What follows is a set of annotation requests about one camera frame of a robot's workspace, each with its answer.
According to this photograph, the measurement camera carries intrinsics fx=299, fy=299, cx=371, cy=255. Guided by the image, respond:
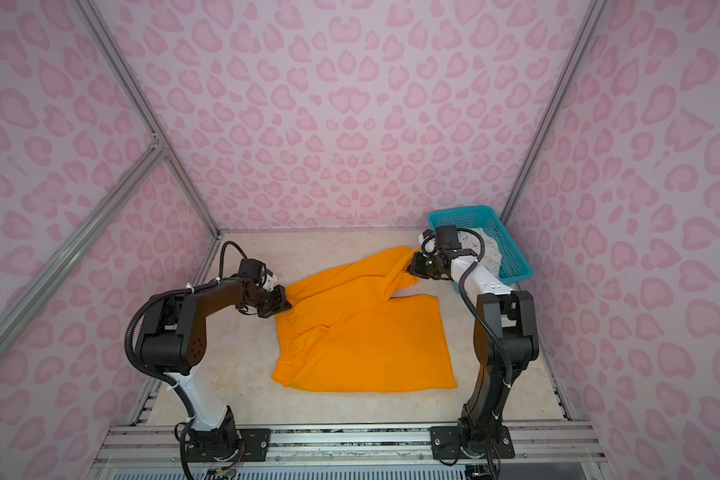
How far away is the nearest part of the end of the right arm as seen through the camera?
717 mm

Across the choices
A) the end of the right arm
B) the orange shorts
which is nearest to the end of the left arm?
the orange shorts

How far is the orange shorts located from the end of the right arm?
0.07 feet

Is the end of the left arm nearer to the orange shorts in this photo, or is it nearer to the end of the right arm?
the orange shorts

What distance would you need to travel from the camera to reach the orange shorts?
843 millimetres

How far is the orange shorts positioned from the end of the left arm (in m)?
0.05

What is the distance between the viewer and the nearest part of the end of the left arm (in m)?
0.87
